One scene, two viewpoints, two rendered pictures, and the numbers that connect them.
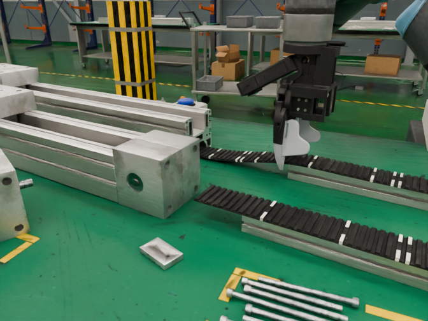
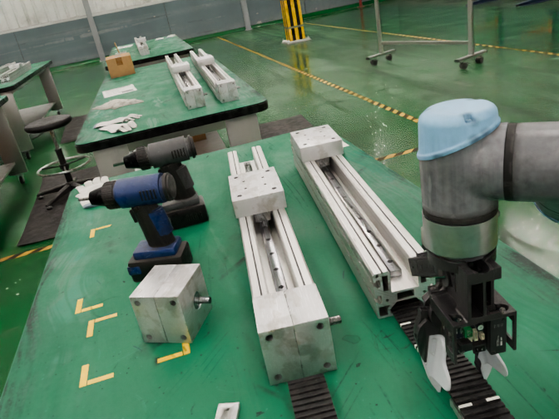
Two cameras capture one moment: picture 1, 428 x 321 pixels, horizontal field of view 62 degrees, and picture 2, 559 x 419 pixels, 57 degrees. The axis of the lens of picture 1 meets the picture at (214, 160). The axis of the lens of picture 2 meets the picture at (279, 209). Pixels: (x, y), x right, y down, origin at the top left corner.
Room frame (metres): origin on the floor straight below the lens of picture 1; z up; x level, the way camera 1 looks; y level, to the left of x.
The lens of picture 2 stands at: (0.17, -0.44, 1.31)
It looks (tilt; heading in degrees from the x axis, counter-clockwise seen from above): 24 degrees down; 56
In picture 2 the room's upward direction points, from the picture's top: 11 degrees counter-clockwise
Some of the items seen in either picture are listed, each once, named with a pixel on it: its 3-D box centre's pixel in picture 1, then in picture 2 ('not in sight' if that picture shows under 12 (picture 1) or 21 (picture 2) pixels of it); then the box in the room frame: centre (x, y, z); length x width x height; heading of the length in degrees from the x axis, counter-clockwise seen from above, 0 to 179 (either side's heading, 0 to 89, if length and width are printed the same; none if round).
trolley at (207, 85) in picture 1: (235, 64); not in sight; (3.80, -0.22, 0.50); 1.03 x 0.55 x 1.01; 79
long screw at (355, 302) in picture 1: (306, 290); not in sight; (0.30, -0.10, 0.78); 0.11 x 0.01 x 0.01; 69
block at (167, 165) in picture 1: (164, 168); (301, 330); (0.52, 0.08, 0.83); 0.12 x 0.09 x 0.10; 150
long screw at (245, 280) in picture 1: (290, 293); not in sight; (0.29, -0.08, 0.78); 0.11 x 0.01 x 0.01; 69
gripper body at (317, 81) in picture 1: (306, 82); (465, 295); (0.59, -0.15, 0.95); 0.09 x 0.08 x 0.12; 60
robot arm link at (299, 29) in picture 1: (307, 29); (462, 228); (0.59, -0.15, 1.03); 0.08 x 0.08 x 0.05
